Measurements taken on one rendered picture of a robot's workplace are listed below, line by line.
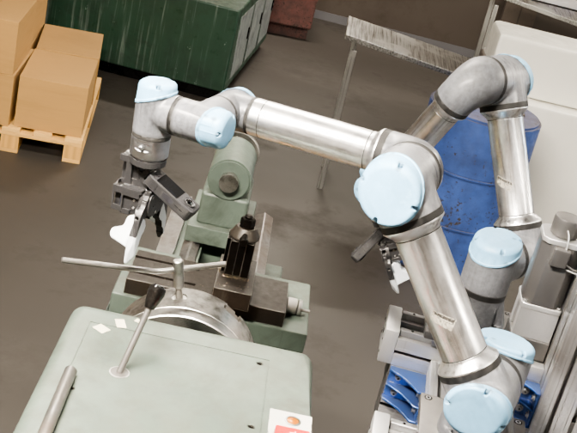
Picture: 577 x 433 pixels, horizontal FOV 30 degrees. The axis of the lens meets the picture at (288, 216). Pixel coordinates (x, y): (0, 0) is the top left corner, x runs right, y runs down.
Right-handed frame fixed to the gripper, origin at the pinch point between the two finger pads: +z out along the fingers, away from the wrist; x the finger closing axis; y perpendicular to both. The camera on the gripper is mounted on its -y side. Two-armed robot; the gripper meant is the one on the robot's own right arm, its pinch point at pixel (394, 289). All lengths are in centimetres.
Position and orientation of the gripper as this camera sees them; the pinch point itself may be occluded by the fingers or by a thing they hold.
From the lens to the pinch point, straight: 295.6
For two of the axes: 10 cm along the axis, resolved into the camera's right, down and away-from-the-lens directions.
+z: 2.5, 9.5, 2.0
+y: 9.6, -2.2, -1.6
